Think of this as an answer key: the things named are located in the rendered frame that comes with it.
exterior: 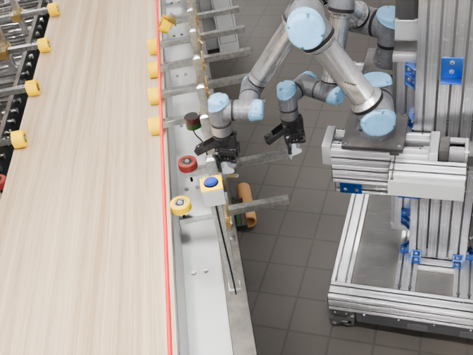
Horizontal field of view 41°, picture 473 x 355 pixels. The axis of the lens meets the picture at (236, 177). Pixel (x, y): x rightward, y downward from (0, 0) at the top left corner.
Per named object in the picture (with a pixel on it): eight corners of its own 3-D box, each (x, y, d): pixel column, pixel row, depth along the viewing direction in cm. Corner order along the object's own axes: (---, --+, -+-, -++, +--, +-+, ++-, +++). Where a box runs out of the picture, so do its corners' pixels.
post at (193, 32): (212, 108, 333) (195, 26, 302) (212, 112, 330) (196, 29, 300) (205, 110, 333) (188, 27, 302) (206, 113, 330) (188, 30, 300)
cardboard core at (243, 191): (248, 181, 374) (255, 215, 351) (250, 191, 379) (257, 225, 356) (235, 184, 374) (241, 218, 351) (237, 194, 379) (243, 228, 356)
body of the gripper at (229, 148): (236, 165, 233) (233, 139, 226) (214, 164, 235) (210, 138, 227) (241, 153, 239) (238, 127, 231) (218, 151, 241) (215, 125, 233)
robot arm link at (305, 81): (326, 91, 253) (310, 104, 248) (304, 84, 260) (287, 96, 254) (325, 74, 248) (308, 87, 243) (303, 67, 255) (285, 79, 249)
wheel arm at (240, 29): (244, 29, 338) (243, 23, 336) (245, 32, 335) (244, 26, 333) (153, 46, 338) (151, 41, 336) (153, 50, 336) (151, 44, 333)
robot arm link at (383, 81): (390, 96, 234) (391, 65, 226) (393, 117, 224) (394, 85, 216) (357, 98, 236) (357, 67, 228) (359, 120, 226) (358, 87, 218)
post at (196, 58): (217, 137, 314) (199, 53, 284) (217, 141, 312) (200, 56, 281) (210, 139, 314) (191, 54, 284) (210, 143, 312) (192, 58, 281)
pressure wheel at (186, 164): (200, 173, 271) (195, 152, 264) (201, 184, 265) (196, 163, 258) (181, 177, 271) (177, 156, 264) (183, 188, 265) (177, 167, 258)
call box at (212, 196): (224, 191, 206) (220, 173, 201) (226, 206, 201) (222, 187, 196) (203, 195, 206) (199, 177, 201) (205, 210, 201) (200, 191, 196)
